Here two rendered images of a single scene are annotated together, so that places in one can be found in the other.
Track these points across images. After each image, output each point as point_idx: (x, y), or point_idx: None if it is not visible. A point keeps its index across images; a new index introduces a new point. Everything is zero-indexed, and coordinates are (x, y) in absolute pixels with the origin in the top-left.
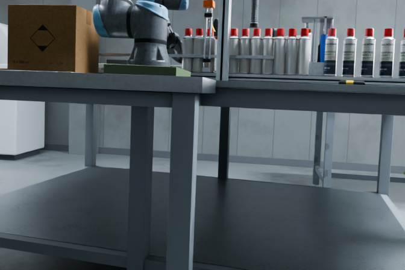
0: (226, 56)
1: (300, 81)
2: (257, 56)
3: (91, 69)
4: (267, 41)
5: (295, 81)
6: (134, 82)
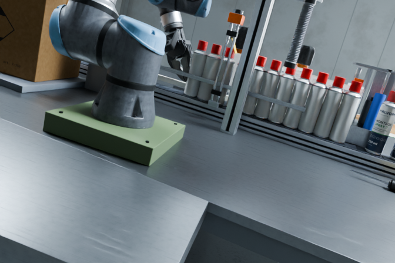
0: (243, 100)
1: (332, 151)
2: (283, 103)
3: (67, 72)
4: (301, 86)
5: (325, 150)
6: (20, 259)
